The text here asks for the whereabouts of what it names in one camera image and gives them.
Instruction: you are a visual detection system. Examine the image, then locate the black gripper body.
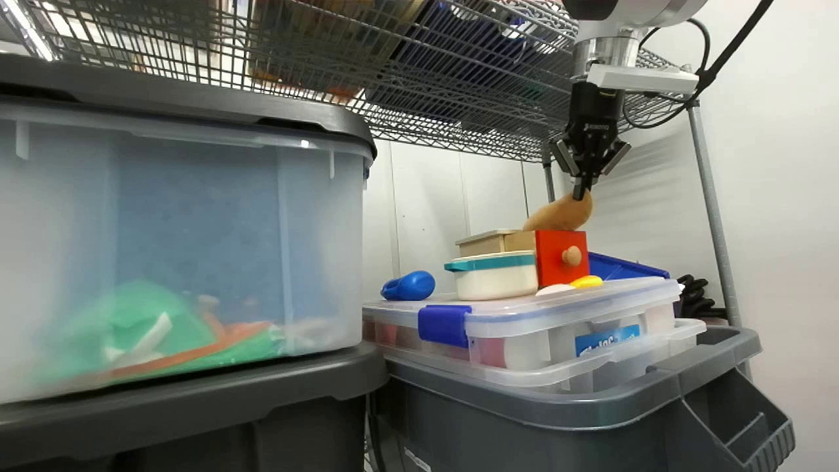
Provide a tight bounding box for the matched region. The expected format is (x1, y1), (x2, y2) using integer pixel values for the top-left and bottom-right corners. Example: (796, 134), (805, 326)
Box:
(566, 81), (622, 159)

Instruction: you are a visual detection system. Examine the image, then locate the clear tote with grey lid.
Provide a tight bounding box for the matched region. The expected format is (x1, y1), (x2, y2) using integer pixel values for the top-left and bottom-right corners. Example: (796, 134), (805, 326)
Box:
(0, 56), (374, 403)

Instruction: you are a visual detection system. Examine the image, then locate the blue plastic toy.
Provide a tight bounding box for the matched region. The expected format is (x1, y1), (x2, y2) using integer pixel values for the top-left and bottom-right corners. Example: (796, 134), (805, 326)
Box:
(379, 271), (434, 302)

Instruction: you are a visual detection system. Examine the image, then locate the yellow banana toy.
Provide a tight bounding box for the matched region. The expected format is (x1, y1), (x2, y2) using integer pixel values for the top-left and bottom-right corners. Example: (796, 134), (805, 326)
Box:
(568, 275), (604, 289)

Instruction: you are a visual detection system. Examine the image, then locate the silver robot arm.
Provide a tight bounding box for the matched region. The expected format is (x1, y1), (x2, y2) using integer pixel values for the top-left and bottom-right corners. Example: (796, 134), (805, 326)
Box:
(554, 0), (707, 200)

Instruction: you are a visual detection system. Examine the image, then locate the red wooden drawer box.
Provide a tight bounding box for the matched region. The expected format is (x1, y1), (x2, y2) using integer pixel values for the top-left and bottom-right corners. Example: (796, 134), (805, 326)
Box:
(453, 230), (590, 289)

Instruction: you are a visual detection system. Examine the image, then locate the clear flat food container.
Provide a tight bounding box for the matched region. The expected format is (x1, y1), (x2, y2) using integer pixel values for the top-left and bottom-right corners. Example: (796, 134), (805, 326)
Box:
(362, 277), (681, 372)

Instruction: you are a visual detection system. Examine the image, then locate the wire shelf rack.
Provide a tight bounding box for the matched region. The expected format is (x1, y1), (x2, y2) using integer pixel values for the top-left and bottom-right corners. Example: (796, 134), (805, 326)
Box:
(0, 0), (745, 331)

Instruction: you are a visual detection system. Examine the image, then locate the blue container lid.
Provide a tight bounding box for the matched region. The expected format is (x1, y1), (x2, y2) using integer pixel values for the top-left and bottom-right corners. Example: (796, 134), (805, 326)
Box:
(590, 251), (665, 281)

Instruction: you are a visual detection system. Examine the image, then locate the tan bread plushy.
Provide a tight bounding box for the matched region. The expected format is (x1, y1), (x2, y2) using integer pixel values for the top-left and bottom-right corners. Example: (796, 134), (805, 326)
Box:
(524, 193), (593, 230)

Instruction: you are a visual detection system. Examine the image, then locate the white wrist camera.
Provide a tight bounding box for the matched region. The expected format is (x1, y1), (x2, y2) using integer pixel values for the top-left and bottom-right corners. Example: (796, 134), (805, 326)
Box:
(587, 64), (697, 94)

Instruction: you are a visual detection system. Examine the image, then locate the white bowl with teal rim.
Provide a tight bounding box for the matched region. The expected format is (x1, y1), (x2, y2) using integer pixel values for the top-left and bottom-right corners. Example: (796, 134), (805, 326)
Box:
(444, 251), (538, 298)

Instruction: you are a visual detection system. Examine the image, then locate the lower clear food container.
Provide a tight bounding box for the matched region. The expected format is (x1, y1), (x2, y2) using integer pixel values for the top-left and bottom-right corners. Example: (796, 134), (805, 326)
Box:
(386, 318), (706, 393)

